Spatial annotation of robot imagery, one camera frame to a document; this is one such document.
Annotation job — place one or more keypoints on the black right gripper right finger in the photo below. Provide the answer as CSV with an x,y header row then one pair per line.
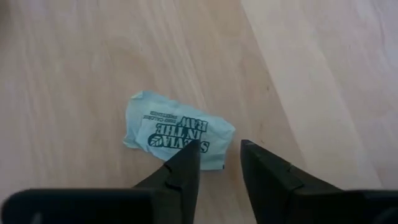
x,y
267,186

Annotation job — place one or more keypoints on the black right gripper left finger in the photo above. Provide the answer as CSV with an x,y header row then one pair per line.
x,y
183,186

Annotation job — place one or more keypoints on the Stevia sweetener packet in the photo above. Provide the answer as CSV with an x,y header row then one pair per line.
x,y
161,124

